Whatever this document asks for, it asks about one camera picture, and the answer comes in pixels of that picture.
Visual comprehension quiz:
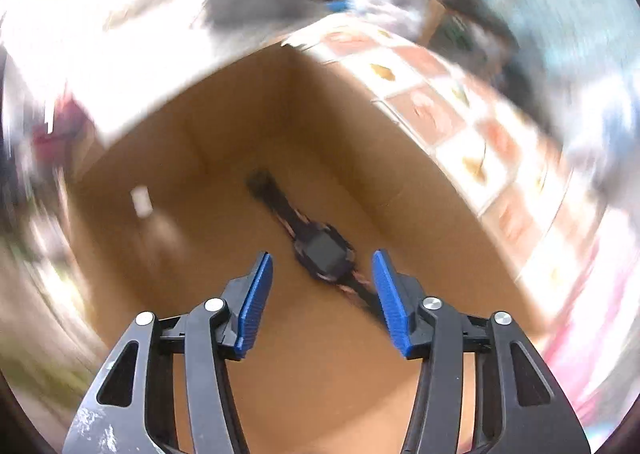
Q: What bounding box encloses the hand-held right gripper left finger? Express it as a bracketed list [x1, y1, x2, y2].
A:
[62, 250, 275, 454]

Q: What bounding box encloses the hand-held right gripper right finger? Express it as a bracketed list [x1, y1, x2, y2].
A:
[371, 249, 591, 454]

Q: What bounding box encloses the black wristwatch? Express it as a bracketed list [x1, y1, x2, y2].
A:
[245, 171, 388, 322]

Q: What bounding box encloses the brown cardboard box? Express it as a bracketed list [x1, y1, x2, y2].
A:
[67, 41, 551, 454]

